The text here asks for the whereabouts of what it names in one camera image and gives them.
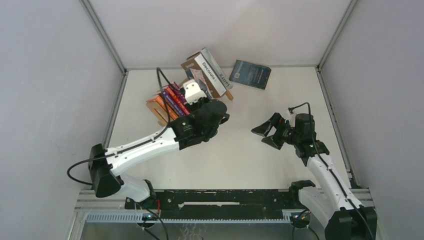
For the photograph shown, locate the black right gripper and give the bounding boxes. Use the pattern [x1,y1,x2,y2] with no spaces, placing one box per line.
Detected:
[251,112,301,150]

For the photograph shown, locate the red Treehouse book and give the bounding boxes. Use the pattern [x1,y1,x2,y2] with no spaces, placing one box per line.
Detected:
[165,86,190,116]

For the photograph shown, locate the wooden book rack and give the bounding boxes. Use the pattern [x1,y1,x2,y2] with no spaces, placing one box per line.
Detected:
[145,78,228,127]

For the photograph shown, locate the purple white cartoon book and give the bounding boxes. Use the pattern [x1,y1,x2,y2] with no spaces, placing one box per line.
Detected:
[161,90,182,117]

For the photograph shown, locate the grey ianra book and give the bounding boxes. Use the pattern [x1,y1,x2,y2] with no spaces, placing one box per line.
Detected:
[200,47,233,90]

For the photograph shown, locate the orange Treehouse book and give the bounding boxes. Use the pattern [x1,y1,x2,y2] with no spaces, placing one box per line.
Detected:
[145,94,179,126]

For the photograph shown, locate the brown white Decorate book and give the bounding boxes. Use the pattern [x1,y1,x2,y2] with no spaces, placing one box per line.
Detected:
[180,52,227,99]

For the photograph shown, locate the dark blue book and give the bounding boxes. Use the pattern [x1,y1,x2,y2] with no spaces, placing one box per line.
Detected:
[229,59,272,90]

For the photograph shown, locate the purple Treehouse book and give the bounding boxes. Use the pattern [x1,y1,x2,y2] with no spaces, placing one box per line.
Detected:
[171,82,188,105]

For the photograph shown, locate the dark floral book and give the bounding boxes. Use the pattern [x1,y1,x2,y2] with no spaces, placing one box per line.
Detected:
[185,68,213,100]

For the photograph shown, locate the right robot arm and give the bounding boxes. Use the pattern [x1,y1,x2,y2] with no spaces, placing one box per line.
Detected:
[251,102,378,240]

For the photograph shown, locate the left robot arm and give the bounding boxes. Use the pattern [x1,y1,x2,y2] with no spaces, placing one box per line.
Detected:
[66,79,230,209]

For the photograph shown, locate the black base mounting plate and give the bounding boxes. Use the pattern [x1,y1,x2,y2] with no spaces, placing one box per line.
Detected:
[124,189,305,221]

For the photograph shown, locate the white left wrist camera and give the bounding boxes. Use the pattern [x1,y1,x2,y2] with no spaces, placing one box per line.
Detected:
[182,79,207,105]

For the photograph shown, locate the aluminium frame rail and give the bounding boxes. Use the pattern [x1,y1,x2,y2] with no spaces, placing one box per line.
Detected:
[74,188,377,223]

